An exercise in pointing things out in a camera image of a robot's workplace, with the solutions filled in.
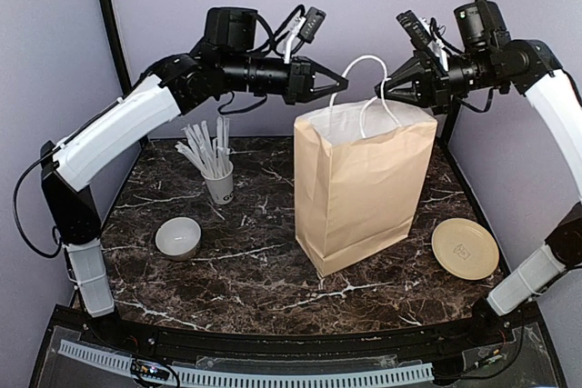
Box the right black frame post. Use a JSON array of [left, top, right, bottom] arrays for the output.
[[438, 0, 496, 148]]

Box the wrapped paper straw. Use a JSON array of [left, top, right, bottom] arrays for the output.
[[216, 116, 229, 176], [175, 142, 213, 178], [183, 124, 217, 178]]

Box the white ceramic bowl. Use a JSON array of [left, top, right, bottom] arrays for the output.
[[155, 217, 202, 262]]

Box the cream yellow plate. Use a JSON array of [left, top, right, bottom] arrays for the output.
[[431, 218, 499, 281]]

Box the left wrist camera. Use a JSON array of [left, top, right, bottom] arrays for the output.
[[282, 6, 326, 65]]

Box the white slotted cable duct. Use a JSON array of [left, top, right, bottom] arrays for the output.
[[57, 340, 435, 387]]

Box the black frame post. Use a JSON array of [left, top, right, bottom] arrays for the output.
[[438, 0, 496, 148], [98, 0, 132, 93]]

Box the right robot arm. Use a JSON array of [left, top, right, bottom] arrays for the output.
[[377, 0, 581, 346]]

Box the white paper straw cup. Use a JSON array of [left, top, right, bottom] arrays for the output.
[[204, 173, 234, 205]]

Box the left black frame post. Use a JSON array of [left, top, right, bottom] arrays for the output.
[[98, 0, 132, 93]]

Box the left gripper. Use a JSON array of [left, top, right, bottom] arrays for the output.
[[223, 52, 350, 105]]

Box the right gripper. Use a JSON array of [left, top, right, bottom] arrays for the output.
[[376, 47, 507, 114]]

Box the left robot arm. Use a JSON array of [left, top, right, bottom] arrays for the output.
[[40, 5, 348, 348]]

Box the black table front rail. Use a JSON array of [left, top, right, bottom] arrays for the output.
[[54, 306, 517, 362]]

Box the brown paper bag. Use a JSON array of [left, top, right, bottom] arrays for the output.
[[293, 55, 438, 279]]

